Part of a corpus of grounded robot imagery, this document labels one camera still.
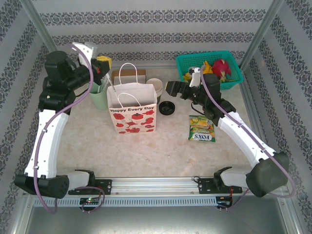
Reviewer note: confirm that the stack of paper cups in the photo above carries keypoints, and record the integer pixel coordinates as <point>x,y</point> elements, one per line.
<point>156,84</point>

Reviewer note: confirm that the white red printed paper bag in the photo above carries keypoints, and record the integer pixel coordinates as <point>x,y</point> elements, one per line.
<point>132,119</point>

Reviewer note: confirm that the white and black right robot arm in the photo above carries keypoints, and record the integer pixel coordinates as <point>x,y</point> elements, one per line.
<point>243,139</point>

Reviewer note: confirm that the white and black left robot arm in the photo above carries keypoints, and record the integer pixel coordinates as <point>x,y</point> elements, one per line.
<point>48,136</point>

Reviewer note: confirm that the brown cardboard napkin box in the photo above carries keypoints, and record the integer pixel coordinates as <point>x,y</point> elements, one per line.
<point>126,72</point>

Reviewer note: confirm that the yellow banana bunch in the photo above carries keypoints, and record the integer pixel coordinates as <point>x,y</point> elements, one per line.
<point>207,68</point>

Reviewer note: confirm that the teal plastic basket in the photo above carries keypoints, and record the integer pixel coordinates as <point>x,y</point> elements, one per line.
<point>190,61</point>

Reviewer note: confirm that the pink dragon fruit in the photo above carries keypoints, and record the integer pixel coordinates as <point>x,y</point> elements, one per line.
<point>221,68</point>

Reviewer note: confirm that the green yellow candy bag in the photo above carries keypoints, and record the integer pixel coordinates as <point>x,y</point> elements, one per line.
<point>201,131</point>

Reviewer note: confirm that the mint green straw holder cup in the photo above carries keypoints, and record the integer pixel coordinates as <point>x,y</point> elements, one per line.
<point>98,101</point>

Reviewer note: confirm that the small circuit board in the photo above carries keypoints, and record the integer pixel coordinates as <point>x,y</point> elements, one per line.
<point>89,200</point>

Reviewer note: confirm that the grey metal shelf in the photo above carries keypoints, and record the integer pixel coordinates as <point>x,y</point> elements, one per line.
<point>156,220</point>

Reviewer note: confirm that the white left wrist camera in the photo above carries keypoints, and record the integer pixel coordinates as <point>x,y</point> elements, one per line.
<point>84,52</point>

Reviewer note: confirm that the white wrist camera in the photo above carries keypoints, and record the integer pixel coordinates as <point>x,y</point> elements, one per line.
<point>84,52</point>
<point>195,78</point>

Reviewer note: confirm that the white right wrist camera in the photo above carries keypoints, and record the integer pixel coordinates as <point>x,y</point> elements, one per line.
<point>195,78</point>

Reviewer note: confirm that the aluminium frame post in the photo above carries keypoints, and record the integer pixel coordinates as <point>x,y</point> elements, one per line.
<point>36,22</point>
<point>263,29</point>

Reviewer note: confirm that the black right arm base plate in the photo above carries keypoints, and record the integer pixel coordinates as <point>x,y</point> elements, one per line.
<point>204,186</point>

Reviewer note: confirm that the aluminium mounting rail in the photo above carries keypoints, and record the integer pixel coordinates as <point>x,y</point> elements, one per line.
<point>151,182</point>

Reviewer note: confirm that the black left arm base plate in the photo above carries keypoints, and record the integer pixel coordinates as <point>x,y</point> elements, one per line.
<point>104,186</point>

